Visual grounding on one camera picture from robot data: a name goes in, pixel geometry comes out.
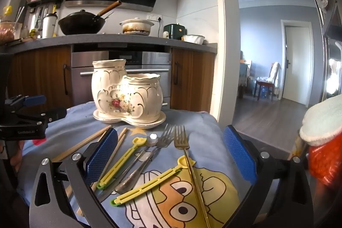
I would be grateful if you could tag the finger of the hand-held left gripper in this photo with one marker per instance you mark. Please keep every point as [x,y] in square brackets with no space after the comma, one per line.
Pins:
[56,113]
[34,100]

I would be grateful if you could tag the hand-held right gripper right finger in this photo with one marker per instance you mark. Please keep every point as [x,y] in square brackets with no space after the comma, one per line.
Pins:
[239,156]

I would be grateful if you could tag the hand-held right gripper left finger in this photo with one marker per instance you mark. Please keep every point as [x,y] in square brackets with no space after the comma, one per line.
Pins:
[103,156]

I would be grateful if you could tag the wooden chopstick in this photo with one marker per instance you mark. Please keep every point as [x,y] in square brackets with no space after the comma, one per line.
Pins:
[80,144]
[119,137]
[88,143]
[119,141]

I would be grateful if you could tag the silver spoon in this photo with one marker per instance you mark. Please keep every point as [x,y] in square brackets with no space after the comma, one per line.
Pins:
[153,138]

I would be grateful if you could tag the gold fork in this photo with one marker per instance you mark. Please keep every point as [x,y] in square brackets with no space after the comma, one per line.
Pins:
[181,139]

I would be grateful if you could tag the silver fork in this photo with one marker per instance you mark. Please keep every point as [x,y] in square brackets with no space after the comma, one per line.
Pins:
[164,138]

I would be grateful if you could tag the white floral ceramic utensil holder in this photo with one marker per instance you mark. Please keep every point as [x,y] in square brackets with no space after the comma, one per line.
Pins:
[128,94]

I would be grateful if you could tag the wooden base cabinet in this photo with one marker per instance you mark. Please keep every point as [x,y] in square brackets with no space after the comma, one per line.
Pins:
[40,75]
[192,78]

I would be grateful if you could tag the stainless steel built-in oven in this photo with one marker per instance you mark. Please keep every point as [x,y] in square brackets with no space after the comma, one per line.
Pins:
[85,78]

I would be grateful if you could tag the blue water jug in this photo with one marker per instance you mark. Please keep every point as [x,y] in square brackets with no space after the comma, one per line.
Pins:
[264,91]

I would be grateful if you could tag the blue cartoon printed cloth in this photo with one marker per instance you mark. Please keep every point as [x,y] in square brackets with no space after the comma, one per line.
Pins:
[165,190]

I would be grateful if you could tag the glass jar with food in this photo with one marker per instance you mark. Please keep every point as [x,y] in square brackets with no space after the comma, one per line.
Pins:
[6,33]

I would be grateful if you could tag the white tumbler with black lid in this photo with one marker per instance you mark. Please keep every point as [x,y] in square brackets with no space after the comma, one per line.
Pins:
[49,27]

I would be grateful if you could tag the wooden chair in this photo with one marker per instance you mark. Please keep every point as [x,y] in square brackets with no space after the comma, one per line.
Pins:
[263,83]

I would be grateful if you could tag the dining table with tablecloth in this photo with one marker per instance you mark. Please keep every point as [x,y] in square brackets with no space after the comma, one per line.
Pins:
[244,75]

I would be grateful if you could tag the orange mesh bag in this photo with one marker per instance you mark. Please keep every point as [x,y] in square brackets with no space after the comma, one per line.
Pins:
[326,161]

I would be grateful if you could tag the white garment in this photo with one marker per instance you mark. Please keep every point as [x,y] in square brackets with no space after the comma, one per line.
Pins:
[275,75]

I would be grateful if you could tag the grey kitchen countertop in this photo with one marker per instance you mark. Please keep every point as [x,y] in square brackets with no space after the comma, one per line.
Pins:
[107,39]

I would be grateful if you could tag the yellow bottle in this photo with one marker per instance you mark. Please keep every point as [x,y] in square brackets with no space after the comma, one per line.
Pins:
[7,13]

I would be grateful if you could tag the white towel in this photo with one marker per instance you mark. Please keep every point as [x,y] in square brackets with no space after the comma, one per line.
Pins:
[323,118]

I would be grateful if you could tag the white door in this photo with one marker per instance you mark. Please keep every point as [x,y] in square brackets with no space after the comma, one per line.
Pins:
[295,65]

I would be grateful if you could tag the white clay pot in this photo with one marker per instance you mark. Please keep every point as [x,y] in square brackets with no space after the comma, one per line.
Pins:
[136,26]

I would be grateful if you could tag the white fluted bowl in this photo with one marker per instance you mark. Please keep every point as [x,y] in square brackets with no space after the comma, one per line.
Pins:
[193,39]

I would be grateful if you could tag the white wall socket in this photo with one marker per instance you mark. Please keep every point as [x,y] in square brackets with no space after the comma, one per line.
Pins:
[154,17]

